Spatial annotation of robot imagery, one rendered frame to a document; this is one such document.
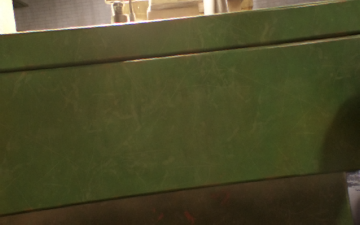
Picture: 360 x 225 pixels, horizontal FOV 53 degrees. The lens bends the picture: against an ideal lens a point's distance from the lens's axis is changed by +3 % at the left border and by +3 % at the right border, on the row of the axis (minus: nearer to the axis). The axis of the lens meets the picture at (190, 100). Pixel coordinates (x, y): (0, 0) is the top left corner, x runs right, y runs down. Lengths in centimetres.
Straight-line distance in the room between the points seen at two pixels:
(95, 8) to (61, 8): 82
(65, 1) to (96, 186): 878
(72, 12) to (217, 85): 865
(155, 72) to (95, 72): 10
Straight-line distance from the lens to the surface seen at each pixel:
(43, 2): 952
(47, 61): 61
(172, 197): 111
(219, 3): 110
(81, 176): 60
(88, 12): 903
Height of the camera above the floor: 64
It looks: 1 degrees up
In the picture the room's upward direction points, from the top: 7 degrees counter-clockwise
